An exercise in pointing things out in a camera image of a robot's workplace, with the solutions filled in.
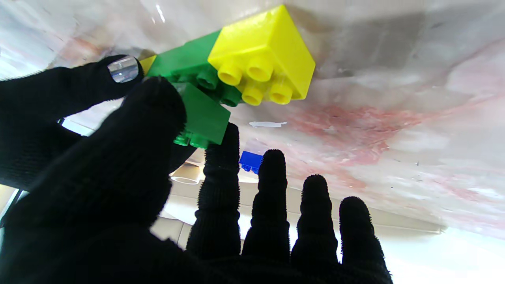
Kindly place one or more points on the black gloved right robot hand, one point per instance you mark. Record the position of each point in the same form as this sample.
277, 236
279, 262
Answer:
39, 94

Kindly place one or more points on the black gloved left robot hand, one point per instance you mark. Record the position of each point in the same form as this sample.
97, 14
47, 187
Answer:
98, 205

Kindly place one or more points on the yellow toy brick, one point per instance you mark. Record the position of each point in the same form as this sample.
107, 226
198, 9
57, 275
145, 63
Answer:
264, 47
148, 64

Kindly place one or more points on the green toy brick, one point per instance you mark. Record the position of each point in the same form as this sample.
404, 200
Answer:
197, 51
207, 116
161, 65

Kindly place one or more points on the blue toy brick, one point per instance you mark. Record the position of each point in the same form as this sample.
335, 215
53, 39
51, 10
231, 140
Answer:
250, 161

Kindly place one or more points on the round wooden bowl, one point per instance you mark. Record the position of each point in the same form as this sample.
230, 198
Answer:
185, 175

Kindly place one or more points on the beige fabric sofa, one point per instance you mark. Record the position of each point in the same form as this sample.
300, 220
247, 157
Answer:
394, 219

